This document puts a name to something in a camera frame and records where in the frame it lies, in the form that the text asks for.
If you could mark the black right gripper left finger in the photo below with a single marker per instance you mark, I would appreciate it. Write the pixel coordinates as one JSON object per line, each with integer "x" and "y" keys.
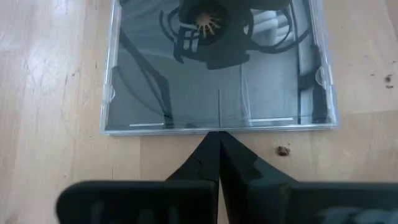
{"x": 155, "y": 202}

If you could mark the clear jewel case black spine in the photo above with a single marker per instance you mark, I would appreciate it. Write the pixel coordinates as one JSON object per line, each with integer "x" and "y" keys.
{"x": 202, "y": 93}

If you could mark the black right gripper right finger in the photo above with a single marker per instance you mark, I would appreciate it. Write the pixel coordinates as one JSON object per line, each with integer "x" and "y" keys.
{"x": 280, "y": 202}

